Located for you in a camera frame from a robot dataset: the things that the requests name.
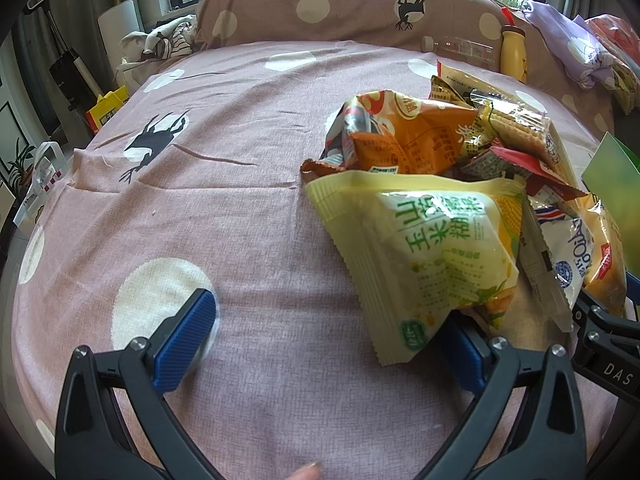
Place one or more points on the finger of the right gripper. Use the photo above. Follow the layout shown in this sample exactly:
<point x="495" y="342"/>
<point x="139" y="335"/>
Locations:
<point x="633" y="288"/>
<point x="607" y="348"/>

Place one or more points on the striped white cloth pile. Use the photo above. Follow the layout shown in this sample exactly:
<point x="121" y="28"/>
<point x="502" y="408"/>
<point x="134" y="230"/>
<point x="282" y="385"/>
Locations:
<point x="170" y="40"/>

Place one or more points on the red snack bag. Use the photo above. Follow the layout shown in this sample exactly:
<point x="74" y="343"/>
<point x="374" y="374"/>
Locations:
<point x="541" y="182"/>

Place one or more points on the orange snack bag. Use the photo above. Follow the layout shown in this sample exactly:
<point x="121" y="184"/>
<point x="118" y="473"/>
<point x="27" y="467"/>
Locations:
<point x="390" y="132"/>

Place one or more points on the brown polka dot cushion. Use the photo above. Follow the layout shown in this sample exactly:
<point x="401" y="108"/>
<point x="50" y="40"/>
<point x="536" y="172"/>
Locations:
<point x="399" y="25"/>

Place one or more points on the white blue snack bag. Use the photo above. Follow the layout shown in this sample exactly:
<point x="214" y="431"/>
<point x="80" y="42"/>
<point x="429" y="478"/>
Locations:
<point x="556" y="255"/>

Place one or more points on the white red-edged snack packet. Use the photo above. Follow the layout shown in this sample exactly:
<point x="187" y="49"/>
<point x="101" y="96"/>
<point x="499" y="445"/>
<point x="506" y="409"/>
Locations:
<point x="464" y="83"/>

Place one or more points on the yellow-green corn snack bag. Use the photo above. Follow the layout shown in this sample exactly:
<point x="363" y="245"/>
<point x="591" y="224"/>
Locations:
<point x="418" y="246"/>

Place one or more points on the orange-yellow snack bag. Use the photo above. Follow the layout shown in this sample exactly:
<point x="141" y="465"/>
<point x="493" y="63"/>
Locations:
<point x="606" y="278"/>

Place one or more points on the yellow paper bag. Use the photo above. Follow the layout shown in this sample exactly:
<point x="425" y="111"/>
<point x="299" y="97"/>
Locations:
<point x="106" y="107"/>

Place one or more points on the gold yellow snack bag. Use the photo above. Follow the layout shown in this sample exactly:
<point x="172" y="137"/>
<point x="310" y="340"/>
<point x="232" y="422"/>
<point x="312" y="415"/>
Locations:
<point x="474" y="138"/>

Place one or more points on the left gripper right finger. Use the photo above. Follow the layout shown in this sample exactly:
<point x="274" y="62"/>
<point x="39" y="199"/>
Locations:
<point x="547" y="439"/>

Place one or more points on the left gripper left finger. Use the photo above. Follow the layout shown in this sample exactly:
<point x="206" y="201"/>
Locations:
<point x="92" y="440"/>

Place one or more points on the clear wafer biscuit packet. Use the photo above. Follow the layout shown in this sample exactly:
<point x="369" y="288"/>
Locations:
<point x="517" y="125"/>

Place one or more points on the yellow drink bottle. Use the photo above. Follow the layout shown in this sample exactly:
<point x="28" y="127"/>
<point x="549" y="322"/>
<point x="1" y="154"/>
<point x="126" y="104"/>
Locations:
<point x="513" y="56"/>

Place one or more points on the person's left hand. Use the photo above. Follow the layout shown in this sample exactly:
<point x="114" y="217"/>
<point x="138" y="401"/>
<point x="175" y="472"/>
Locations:
<point x="310" y="471"/>

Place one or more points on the white fried chicken bag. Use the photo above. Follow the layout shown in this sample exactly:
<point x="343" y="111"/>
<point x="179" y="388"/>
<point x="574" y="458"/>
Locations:
<point x="50" y="166"/>

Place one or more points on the green cardboard box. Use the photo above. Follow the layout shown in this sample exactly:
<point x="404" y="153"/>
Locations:
<point x="613" y="175"/>

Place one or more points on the pink polka dot bedsheet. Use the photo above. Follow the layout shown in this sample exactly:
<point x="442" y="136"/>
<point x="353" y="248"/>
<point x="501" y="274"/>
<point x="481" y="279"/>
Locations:
<point x="196" y="183"/>

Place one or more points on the clear plastic bottle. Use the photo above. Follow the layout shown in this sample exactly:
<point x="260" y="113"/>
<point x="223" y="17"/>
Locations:
<point x="466" y="50"/>

